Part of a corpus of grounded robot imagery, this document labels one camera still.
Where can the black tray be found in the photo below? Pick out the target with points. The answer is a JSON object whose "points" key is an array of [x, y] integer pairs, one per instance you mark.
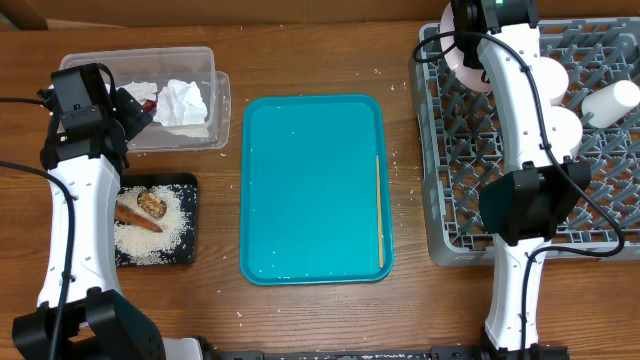
{"points": [[190, 250]]}

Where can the clear plastic bin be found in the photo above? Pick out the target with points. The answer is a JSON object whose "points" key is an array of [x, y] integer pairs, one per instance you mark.
{"points": [[160, 65]]}

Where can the teal serving tray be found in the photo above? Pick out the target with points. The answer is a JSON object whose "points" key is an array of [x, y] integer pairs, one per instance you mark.
{"points": [[308, 211]]}

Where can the wooden chopstick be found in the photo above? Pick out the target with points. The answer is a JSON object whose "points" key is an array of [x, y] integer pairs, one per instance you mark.
{"points": [[379, 214]]}

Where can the white napkin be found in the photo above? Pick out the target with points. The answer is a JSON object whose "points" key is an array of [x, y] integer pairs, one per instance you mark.
{"points": [[142, 91], [180, 104]]}

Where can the large white plate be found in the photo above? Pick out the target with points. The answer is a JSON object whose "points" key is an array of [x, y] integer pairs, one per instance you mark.
{"points": [[474, 79]]}

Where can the grey dish rack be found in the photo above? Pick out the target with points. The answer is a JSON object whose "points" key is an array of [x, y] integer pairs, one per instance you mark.
{"points": [[462, 143]]}

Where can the white rice pile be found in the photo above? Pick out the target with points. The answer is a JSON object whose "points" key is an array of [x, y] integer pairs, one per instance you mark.
{"points": [[150, 240]]}

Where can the cream bowl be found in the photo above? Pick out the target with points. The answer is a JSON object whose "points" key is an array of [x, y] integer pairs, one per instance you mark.
{"points": [[564, 132]]}

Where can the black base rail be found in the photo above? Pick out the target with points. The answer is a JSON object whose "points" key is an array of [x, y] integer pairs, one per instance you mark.
{"points": [[458, 352]]}

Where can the orange carrot piece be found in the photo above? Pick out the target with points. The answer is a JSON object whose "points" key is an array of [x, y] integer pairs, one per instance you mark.
{"points": [[125, 215]]}

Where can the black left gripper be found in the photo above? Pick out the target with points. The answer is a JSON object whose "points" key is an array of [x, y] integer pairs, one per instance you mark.
{"points": [[128, 113]]}

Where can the pink bowl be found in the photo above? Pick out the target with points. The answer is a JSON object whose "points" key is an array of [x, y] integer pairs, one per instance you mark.
{"points": [[555, 80]]}

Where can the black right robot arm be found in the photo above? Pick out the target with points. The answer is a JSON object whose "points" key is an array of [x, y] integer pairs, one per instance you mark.
{"points": [[498, 43]]}

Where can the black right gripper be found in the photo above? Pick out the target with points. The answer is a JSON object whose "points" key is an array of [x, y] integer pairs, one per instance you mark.
{"points": [[471, 62]]}

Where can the white upturned cup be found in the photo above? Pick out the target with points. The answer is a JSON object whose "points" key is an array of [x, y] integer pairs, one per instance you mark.
{"points": [[611, 103]]}

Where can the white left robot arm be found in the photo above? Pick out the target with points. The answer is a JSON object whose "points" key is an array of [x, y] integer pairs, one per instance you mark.
{"points": [[81, 312]]}

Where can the red snack wrapper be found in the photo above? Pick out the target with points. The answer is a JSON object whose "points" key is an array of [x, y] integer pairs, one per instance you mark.
{"points": [[149, 105]]}

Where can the brown crumbly food scrap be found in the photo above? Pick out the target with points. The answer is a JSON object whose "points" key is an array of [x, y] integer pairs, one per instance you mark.
{"points": [[151, 204]]}

